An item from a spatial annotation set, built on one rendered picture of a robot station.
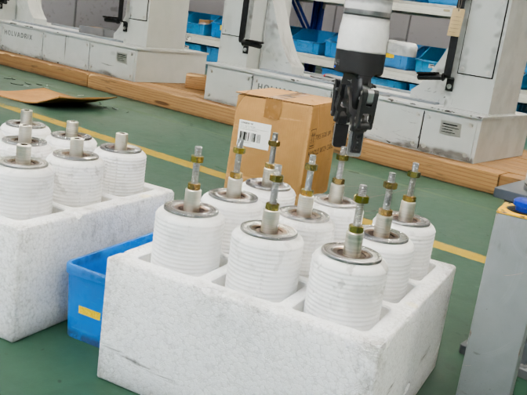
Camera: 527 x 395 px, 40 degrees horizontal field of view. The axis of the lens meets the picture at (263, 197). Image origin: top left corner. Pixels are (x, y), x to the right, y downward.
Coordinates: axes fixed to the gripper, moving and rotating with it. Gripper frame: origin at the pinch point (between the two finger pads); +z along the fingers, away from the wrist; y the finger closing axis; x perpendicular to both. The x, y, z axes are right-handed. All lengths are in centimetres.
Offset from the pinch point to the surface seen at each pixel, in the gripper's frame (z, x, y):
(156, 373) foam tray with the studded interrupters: 30.2, -28.1, 17.4
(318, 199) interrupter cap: 9.4, -3.0, -0.4
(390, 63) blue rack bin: 11, 199, -458
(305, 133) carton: 14, 21, -89
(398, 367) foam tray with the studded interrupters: 23.6, 1.4, 27.5
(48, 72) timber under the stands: 33, -62, -346
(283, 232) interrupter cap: 9.3, -13.5, 18.1
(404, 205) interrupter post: 7.4, 7.8, 7.7
